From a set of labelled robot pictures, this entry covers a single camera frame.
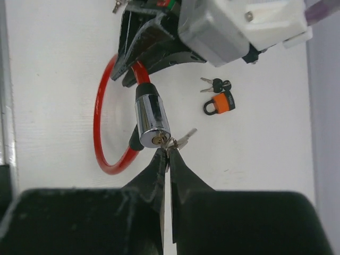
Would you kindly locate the orange black padlock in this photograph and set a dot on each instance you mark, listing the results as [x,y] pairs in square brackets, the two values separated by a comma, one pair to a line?
[223,102]

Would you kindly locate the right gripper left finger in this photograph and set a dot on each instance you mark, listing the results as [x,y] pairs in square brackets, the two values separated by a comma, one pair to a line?
[126,220]

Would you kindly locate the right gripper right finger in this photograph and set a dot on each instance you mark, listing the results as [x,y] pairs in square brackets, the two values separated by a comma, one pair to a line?
[209,221]

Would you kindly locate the red cable lock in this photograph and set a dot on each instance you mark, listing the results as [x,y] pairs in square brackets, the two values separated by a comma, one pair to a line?
[112,122]

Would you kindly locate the red cable lock keys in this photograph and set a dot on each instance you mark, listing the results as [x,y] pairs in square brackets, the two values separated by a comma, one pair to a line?
[179,144]

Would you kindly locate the small padlock silver keys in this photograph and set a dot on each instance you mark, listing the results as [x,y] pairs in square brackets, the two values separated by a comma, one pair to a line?
[118,4]

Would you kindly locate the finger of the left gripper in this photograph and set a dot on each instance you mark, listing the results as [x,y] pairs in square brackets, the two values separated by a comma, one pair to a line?
[159,62]
[140,32]

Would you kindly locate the black head keys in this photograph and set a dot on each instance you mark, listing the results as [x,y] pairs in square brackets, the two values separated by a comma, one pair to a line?
[217,85]

